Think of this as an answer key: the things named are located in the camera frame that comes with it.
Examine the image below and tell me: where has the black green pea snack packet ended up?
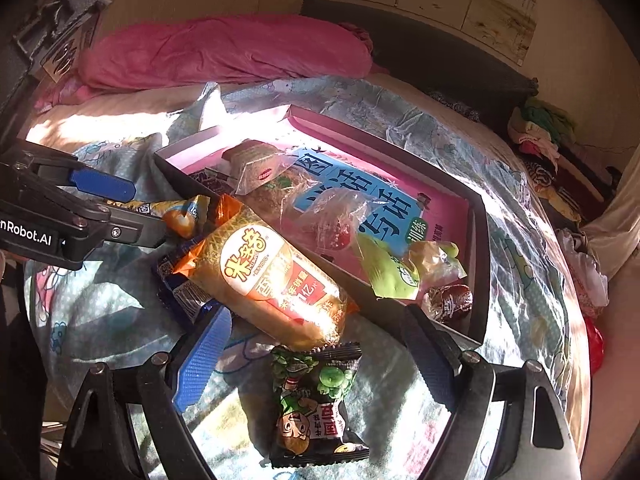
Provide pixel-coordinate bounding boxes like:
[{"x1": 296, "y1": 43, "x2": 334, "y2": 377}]
[{"x1": 269, "y1": 342, "x2": 370, "y2": 468}]

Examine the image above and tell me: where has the yellow cartoon snack packet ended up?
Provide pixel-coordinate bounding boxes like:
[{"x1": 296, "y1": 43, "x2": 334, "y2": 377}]
[{"x1": 106, "y1": 195, "x2": 210, "y2": 240}]

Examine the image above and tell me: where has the dark cardboard box tray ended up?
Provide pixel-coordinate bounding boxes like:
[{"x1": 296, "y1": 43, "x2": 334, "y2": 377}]
[{"x1": 155, "y1": 104, "x2": 489, "y2": 349}]

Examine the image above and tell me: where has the orange rice cracker snack bag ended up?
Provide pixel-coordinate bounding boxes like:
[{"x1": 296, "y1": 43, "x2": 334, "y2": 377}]
[{"x1": 175, "y1": 194, "x2": 349, "y2": 351}]

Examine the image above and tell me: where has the clear red candy packet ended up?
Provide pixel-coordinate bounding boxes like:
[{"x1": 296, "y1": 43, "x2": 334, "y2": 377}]
[{"x1": 294, "y1": 188, "x2": 374, "y2": 254}]

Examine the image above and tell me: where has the blue Oreo cookie packet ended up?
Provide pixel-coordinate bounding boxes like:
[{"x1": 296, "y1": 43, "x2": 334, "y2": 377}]
[{"x1": 152, "y1": 235, "x2": 219, "y2": 330}]

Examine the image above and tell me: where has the pink quilt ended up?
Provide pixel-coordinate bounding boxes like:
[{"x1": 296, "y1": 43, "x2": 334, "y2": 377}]
[{"x1": 35, "y1": 14, "x2": 374, "y2": 113}]

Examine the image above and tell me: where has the dark red date snack packet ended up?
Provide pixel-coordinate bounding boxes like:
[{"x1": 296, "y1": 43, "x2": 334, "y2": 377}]
[{"x1": 422, "y1": 284, "x2": 473, "y2": 323}]

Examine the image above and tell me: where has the green yellow snack packet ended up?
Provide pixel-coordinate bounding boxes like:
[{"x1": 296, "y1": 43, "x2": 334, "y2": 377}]
[{"x1": 357, "y1": 233, "x2": 466, "y2": 300}]

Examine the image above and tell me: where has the clear brown pastry packet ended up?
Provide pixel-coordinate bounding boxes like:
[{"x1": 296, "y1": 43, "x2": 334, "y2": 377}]
[{"x1": 240, "y1": 166, "x2": 319, "y2": 229}]

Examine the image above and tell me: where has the pink floral cloth bag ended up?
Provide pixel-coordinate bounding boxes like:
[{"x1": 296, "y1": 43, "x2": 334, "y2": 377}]
[{"x1": 555, "y1": 229, "x2": 610, "y2": 320}]

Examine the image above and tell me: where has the red plastic bag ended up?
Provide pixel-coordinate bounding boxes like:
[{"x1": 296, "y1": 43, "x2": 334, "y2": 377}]
[{"x1": 584, "y1": 316, "x2": 605, "y2": 375}]

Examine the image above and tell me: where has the cream curtain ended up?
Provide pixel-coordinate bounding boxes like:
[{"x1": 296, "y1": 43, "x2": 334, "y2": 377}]
[{"x1": 584, "y1": 148, "x2": 640, "y2": 280}]

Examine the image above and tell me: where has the dark headboard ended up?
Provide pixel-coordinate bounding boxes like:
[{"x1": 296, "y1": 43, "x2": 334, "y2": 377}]
[{"x1": 302, "y1": 0, "x2": 538, "y2": 136}]

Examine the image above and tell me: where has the yellow-green cake packet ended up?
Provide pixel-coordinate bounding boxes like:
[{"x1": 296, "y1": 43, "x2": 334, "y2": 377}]
[{"x1": 222, "y1": 139, "x2": 297, "y2": 195}]

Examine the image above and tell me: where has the pile of folded clothes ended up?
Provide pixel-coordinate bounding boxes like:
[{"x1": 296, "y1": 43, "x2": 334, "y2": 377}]
[{"x1": 506, "y1": 95, "x2": 624, "y2": 224}]

